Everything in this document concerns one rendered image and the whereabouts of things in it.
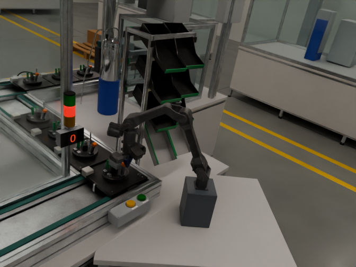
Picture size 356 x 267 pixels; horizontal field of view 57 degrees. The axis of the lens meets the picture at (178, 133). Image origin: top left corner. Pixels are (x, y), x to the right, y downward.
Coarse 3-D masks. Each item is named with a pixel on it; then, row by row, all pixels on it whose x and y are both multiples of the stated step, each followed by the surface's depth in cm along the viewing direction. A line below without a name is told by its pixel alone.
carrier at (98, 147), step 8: (80, 144) 187; (88, 144) 189; (72, 152) 180; (80, 152) 178; (88, 152) 182; (96, 152) 183; (104, 152) 188; (72, 160) 176; (80, 160) 177; (88, 160) 178; (96, 160) 180; (104, 160) 181; (80, 168) 171
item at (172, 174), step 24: (96, 96) 283; (96, 120) 244; (144, 144) 224; (144, 168) 199; (168, 168) 203; (216, 168) 211; (168, 192) 182; (144, 216) 163; (96, 240) 145; (48, 264) 130; (72, 264) 132
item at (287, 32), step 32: (256, 0) 511; (288, 0) 480; (320, 0) 452; (352, 0) 427; (256, 32) 525; (288, 32) 492; (320, 32) 463; (352, 32) 436; (320, 64) 474; (352, 64) 446
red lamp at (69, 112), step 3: (75, 105) 146; (66, 108) 144; (69, 108) 144; (72, 108) 144; (66, 111) 144; (69, 111) 144; (72, 111) 145; (66, 114) 145; (69, 114) 145; (72, 114) 146
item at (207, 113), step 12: (204, 96) 323; (216, 96) 328; (132, 108) 273; (192, 108) 293; (204, 108) 312; (216, 108) 327; (204, 120) 319; (216, 120) 337; (204, 132) 329; (216, 132) 349; (204, 144) 340
